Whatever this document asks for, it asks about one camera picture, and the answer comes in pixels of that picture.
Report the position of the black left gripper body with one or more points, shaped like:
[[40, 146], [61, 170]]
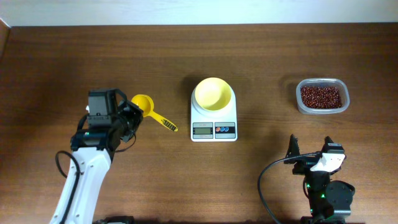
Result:
[[134, 111]]

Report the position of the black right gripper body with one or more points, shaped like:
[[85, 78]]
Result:
[[306, 166]]

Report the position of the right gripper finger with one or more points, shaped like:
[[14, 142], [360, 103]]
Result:
[[328, 141], [293, 150]]

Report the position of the yellow plastic measuring scoop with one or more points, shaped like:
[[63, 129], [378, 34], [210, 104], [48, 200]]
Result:
[[146, 104]]

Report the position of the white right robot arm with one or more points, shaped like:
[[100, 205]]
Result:
[[329, 200]]

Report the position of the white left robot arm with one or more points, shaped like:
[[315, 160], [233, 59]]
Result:
[[110, 120]]

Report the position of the white digital kitchen scale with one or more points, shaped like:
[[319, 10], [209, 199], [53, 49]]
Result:
[[214, 126]]

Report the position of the yellow plastic bowl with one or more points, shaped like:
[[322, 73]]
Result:
[[213, 94]]

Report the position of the red beans in container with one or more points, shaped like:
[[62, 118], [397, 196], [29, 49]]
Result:
[[321, 97]]

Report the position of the clear plastic bean container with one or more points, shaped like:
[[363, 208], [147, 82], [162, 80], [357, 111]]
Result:
[[323, 82]]

